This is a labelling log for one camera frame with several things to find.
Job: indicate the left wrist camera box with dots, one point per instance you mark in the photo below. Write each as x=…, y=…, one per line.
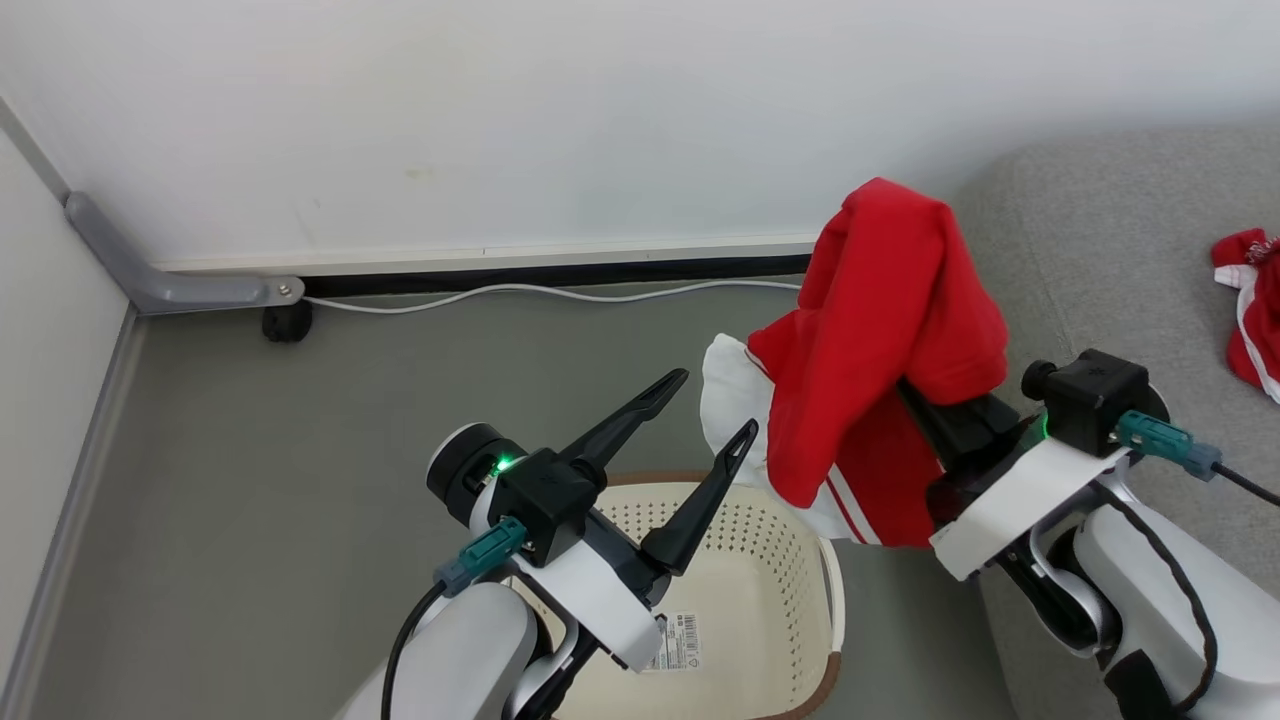
x=540, y=495

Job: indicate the white baseboard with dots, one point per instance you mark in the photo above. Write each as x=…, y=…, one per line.
x=500, y=254

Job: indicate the red white-trimmed garment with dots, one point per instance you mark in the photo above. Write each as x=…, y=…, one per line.
x=880, y=330

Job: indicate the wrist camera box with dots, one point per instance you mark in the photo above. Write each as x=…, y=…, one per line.
x=540, y=495
x=1095, y=400

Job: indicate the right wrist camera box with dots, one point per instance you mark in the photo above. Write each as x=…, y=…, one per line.
x=1095, y=400

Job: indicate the cream perforated laundry basket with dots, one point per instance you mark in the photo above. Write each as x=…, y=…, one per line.
x=750, y=600

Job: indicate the grey metal angled bracket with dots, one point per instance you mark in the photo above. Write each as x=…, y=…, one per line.
x=170, y=285

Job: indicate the grey side panel trim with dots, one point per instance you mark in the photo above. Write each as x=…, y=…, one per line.
x=85, y=500

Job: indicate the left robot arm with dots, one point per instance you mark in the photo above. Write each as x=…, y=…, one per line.
x=460, y=650

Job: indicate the black caster wheel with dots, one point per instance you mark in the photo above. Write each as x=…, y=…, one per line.
x=288, y=322

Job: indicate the grey fabric sofa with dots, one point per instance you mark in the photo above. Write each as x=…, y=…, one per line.
x=1100, y=250

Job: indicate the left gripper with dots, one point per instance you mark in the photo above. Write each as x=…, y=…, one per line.
x=600, y=590

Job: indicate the white barcode label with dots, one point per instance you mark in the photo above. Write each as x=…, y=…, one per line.
x=675, y=642

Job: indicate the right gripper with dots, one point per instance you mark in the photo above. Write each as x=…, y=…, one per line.
x=1010, y=500

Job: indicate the small red white garment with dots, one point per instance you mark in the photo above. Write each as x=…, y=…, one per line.
x=1255, y=320

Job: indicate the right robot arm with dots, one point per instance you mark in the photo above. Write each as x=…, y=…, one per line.
x=1180, y=600

